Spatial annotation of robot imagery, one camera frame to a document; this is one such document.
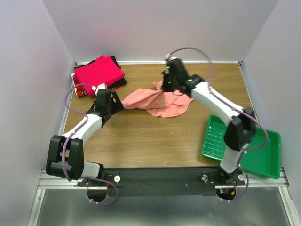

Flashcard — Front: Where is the salmon pink t-shirt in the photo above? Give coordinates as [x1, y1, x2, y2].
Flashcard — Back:
[122, 81, 193, 118]

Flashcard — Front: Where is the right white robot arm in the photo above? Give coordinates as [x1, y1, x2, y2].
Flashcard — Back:
[162, 57, 256, 185]

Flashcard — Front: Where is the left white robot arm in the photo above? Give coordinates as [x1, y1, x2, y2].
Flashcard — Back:
[46, 89, 124, 186]

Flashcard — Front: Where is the folded red white t-shirt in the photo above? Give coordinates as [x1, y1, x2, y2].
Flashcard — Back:
[71, 73, 87, 98]

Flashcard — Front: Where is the folded magenta t-shirt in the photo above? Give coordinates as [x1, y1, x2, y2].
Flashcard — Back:
[71, 55, 127, 98]

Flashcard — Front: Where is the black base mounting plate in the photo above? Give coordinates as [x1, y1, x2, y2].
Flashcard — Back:
[78, 167, 245, 204]

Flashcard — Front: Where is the green plastic tray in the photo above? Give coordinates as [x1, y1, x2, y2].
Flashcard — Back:
[201, 114, 281, 179]

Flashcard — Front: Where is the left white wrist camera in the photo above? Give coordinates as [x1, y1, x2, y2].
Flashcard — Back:
[91, 83, 107, 95]

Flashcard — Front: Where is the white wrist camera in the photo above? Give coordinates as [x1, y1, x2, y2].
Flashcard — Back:
[91, 83, 107, 95]
[165, 54, 177, 62]

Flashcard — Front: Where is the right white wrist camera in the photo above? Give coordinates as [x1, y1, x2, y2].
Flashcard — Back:
[165, 54, 177, 62]

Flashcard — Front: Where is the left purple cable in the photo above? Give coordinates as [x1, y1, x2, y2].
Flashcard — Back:
[61, 83, 97, 182]

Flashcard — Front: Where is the purple cable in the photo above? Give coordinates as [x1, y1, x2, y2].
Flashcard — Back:
[166, 48, 269, 170]
[61, 83, 97, 182]

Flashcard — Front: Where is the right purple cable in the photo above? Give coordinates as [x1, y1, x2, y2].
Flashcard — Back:
[166, 48, 269, 170]

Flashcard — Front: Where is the aluminium table frame rail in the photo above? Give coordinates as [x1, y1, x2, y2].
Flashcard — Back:
[27, 60, 301, 226]

